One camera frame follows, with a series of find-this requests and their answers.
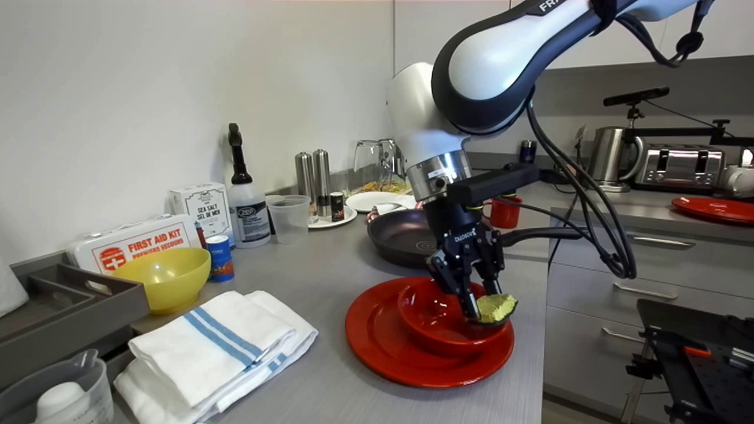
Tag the small white plate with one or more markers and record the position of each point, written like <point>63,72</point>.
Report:
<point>334,224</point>

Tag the yellow sponge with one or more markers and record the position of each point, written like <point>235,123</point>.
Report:
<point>495,309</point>

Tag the large white plate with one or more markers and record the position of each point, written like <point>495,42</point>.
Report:
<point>381,202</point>

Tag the steel shaker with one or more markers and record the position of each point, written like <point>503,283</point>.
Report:
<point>302,174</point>
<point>322,180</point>

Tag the red plate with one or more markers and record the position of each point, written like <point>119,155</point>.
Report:
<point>377,345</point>
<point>714,211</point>

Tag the black boom rod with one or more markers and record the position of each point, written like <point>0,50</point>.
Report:
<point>685,134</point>

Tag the grey tray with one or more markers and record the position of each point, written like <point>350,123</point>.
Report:
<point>72,307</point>

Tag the black base board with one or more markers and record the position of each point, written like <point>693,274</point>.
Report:
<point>707,386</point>

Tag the white towel blue stripe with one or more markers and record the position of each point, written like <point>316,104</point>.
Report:
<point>214,355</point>

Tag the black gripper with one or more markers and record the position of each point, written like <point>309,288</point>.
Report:
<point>462,236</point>

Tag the black camera on stand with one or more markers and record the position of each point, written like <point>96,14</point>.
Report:
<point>637,97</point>

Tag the small white carton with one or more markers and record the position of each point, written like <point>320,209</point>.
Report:
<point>202,209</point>

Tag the black frying pan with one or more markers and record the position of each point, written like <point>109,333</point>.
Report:
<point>396,236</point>

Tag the steel toaster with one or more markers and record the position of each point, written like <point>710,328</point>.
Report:
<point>679,168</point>

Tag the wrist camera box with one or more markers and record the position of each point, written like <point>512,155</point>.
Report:
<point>503,184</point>

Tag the orange black clamp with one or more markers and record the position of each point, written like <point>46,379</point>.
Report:
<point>696,355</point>

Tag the upturned clear wine glass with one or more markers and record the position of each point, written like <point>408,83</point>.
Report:
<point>367,166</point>
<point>389,156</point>

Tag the red bowl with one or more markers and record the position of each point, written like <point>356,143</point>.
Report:
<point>432,320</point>

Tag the clear plastic jug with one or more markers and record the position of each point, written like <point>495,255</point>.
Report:
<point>55,393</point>

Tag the white first aid kit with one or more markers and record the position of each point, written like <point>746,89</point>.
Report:
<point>132,243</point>

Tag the white spray bottle black nozzle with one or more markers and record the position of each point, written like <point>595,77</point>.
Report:
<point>250,214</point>

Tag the yellow bowl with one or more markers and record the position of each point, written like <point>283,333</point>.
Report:
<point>162,279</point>

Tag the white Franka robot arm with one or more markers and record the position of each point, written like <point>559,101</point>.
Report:
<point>503,62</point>

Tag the steel kettle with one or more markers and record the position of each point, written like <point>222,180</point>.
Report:
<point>613,156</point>

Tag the red cup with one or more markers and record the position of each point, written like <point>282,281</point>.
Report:
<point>505,214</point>

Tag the grey counter cabinet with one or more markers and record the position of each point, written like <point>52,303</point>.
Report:
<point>598,314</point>

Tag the blue can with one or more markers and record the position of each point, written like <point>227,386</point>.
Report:
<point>221,261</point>

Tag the small dark spice jar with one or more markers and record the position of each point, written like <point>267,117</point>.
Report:
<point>339,209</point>

